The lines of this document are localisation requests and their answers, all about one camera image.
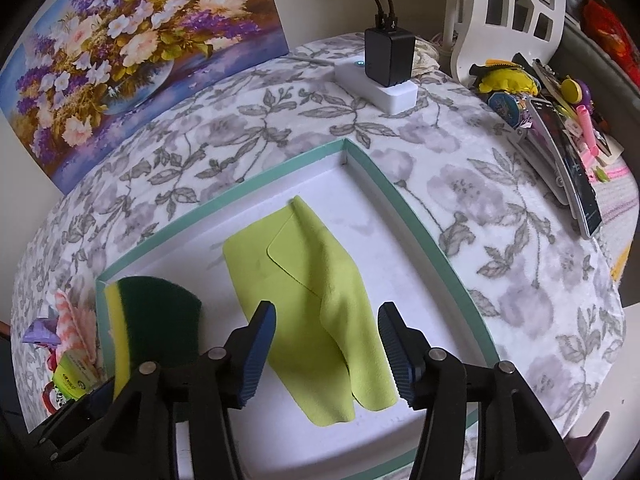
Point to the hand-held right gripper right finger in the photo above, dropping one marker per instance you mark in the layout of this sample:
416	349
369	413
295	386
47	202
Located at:
395	355

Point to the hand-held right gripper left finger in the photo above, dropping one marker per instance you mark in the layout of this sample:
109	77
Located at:
257	355

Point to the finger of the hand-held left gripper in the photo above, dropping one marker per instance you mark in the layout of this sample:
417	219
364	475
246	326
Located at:
97	399

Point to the green tissue packet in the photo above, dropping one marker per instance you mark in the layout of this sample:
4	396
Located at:
75	375

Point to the purple packet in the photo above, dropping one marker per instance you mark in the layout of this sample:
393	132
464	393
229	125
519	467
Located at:
42	332

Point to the yellow and green sponge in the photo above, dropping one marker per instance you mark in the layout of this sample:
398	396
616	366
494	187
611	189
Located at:
150	320

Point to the white tray with green rim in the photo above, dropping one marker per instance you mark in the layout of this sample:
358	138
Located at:
400	260

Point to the lime green cloth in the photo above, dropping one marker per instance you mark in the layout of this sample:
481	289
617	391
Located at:
310	270

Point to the pink striped cloth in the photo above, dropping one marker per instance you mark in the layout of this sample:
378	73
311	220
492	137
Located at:
75	320

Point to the grey floral blanket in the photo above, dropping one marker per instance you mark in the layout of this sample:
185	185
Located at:
450	185

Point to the purple plastic object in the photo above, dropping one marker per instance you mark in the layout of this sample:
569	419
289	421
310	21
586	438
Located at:
587	447

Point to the white power strip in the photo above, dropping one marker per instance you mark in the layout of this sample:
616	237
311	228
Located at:
395	100

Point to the blue round patterned item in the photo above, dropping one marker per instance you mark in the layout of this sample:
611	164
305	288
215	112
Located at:
505	107

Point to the pink striped white mat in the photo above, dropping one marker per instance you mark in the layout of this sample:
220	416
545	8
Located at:
620	195

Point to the white lace cloth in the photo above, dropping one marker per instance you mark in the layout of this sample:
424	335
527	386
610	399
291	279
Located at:
427	60

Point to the black charger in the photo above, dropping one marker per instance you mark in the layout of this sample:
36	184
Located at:
387	57

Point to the yellow plush toy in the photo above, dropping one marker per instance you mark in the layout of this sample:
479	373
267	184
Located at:
510	80

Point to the pink highlighter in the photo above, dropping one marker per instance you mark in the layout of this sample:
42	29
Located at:
585	122

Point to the purple and yellow toy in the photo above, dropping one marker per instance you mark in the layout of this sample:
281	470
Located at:
570	91

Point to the white chair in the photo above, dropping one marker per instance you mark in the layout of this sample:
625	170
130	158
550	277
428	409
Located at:
470	45

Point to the flower painting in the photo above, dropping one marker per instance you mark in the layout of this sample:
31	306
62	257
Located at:
125	60

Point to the red cloth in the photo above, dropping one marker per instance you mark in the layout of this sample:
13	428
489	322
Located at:
610	35

